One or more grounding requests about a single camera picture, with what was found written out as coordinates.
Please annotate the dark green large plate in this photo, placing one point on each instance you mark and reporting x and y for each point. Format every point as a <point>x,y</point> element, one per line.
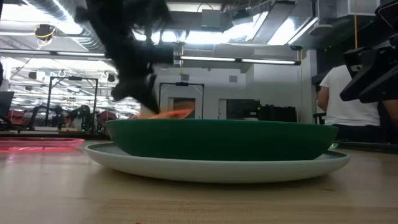
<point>220,140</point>

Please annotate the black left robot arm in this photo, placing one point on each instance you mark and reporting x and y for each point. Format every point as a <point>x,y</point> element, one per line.
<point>124,15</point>

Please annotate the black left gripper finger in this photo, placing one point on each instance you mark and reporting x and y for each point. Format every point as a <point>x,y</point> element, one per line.
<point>150,93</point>
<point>129,91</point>

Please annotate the red transparent small plate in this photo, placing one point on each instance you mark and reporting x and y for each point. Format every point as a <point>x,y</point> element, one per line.
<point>40,144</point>

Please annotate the grey ceiling box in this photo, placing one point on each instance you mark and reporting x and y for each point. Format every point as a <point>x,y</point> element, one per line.
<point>211,18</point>

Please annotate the person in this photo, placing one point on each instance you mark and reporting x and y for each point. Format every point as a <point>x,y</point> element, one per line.
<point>348,102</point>

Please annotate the black cases row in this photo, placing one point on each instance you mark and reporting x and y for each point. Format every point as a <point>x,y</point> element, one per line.
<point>276,113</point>

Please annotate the black office chair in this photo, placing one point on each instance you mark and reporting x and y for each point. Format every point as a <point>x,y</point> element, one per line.
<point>318,118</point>

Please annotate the black workstation frame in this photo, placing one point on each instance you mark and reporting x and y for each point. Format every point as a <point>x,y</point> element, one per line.
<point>49,105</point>

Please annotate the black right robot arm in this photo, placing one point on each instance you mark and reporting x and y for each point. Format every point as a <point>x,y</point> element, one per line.
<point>388,14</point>

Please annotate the orange transparent small plate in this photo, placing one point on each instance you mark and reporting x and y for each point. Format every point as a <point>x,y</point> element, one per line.
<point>174,114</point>

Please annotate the long ceiling light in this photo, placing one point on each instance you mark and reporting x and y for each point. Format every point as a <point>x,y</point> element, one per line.
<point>236,60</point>
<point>53,53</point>

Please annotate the green transparent small plate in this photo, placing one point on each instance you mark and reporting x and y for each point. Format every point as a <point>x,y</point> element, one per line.
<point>334,146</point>

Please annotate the light blue large plate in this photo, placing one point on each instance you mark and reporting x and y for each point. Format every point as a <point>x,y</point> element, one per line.
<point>217,171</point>

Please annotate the black monitor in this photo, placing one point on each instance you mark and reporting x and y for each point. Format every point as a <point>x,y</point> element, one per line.
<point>6,104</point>

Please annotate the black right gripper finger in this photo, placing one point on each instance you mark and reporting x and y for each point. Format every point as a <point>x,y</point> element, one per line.
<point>384,91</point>
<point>367,84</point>

